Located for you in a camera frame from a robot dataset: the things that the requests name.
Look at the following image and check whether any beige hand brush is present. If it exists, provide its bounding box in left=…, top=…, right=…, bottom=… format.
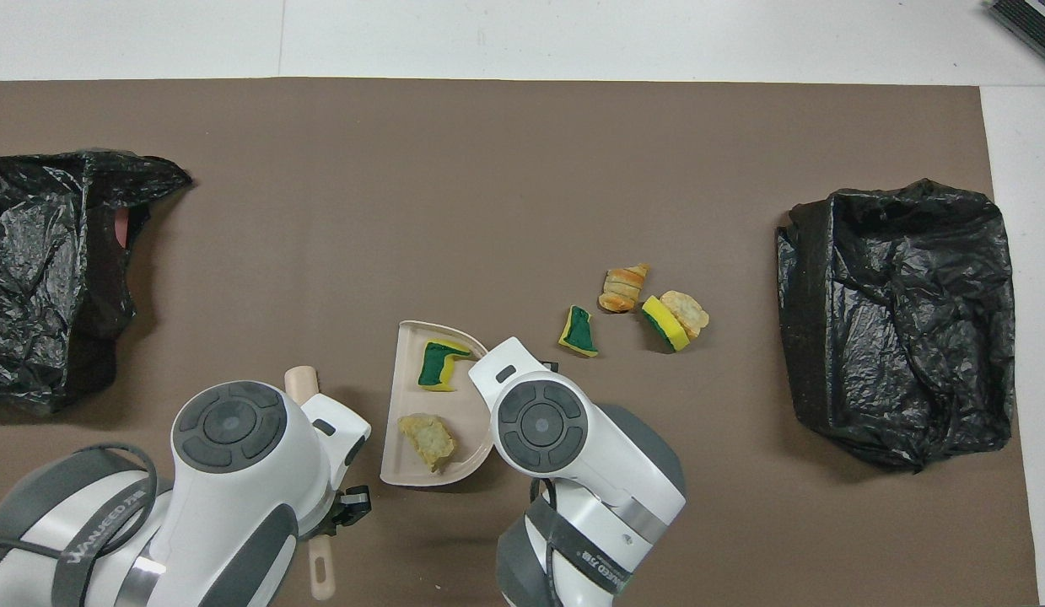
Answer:
left=284, top=367, right=337, bottom=601

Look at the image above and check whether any striped croissant piece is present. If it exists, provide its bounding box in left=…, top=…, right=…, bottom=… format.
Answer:
left=598, top=264, right=651, bottom=314

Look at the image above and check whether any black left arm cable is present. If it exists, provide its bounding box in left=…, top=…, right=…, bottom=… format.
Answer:
left=0, top=443, right=160, bottom=559

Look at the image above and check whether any beige plastic dustpan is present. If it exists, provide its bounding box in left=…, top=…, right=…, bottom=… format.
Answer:
left=380, top=320, right=495, bottom=488

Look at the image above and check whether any notched green yellow sponge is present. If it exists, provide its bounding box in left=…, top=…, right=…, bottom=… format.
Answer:
left=417, top=338, right=474, bottom=394

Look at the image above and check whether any round pale bread chunk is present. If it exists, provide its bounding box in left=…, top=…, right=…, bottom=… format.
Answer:
left=660, top=291, right=710, bottom=341

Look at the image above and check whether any loose black trash bag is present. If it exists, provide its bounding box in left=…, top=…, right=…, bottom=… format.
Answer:
left=0, top=149, right=193, bottom=416

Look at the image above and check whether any right black trash bag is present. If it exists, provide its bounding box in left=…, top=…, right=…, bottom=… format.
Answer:
left=775, top=178, right=1016, bottom=473

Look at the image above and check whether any brown table mat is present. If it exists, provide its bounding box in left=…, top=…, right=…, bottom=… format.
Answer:
left=0, top=78, right=1039, bottom=607

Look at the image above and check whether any thick yellow green sponge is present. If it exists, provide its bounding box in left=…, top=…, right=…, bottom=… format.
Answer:
left=641, top=295, right=690, bottom=353

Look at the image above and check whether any small green yellow sponge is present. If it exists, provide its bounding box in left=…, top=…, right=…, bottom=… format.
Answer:
left=558, top=305, right=599, bottom=358

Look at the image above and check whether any dark ribbed panel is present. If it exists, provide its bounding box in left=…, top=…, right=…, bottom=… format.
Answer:
left=986, top=0, right=1045, bottom=73

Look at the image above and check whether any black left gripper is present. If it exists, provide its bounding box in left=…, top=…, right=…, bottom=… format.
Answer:
left=324, top=486, right=373, bottom=539

